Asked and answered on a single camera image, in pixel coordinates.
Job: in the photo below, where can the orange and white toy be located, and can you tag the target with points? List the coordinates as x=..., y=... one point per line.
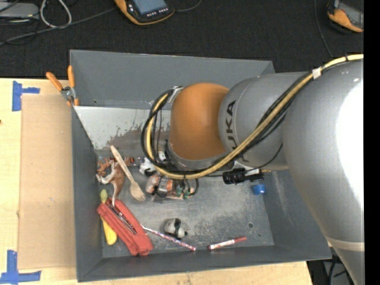
x=151, y=183

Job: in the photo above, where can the white and black toy animal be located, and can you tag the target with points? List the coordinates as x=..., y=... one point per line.
x=146, y=167

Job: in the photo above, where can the pale wooden fork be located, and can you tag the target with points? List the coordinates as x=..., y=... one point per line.
x=137, y=191

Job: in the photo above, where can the black and white toy panda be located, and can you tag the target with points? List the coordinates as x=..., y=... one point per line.
x=172, y=227

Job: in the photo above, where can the brown toy animal with antlers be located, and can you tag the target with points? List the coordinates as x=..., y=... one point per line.
x=118, y=178

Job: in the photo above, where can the pink striped thin stick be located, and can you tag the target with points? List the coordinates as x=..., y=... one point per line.
x=169, y=237

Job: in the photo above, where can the red flat case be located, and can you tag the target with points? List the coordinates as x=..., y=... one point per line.
x=130, y=230

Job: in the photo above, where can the grey metal bin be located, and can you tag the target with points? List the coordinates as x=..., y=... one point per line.
x=225, y=212

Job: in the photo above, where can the yellow toy banana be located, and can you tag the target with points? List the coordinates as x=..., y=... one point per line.
x=110, y=235

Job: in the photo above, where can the red and white marker pen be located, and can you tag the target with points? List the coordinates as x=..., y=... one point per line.
x=227, y=243

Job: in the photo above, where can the small blue cap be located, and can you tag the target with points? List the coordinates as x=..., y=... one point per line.
x=259, y=188

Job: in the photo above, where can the brown cardboard board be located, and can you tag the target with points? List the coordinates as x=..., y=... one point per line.
x=44, y=174

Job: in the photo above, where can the black cylinder on white bracket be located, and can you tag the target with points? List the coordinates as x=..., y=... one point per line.
x=234, y=176

